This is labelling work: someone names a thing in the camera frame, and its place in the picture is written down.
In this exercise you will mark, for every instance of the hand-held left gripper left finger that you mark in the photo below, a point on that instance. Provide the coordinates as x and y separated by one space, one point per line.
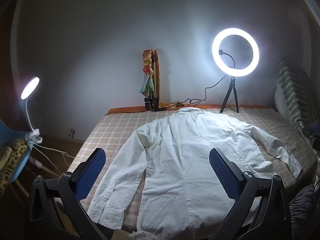
91 172

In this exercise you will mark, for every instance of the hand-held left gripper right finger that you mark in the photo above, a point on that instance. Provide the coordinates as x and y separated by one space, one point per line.
223 175

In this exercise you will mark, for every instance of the white long-sleeved shirt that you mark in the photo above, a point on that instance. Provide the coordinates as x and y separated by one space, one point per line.
175 155

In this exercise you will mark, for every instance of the green striped pillow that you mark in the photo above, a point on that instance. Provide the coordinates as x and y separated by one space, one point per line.
290 87

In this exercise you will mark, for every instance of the white power strip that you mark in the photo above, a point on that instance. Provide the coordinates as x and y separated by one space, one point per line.
37 162

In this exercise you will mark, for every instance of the beige checked blanket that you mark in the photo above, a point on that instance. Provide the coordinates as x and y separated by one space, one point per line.
117 122

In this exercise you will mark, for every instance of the leopard print cloth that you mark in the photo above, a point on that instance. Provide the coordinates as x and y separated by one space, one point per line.
12 155

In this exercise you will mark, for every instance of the blue chair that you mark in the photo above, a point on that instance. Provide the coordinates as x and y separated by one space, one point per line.
10 135

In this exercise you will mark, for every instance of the yellow green packet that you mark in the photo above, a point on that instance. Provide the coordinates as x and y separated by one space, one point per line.
167 105

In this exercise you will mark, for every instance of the colourful scarf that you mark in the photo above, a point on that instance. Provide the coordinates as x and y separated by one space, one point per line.
148 85

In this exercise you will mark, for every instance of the white clip lamp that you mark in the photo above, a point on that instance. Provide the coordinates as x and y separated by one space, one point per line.
30 87

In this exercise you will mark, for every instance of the folded tripod stand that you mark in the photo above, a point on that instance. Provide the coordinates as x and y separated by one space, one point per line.
155 80

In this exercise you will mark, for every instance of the black gooseneck phone holder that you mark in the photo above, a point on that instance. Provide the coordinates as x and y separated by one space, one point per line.
226 53

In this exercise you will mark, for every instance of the orange wooden board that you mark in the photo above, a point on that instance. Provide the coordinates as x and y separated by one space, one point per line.
160 75

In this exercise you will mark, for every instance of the wall socket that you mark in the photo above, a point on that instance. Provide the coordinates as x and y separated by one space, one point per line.
72 132

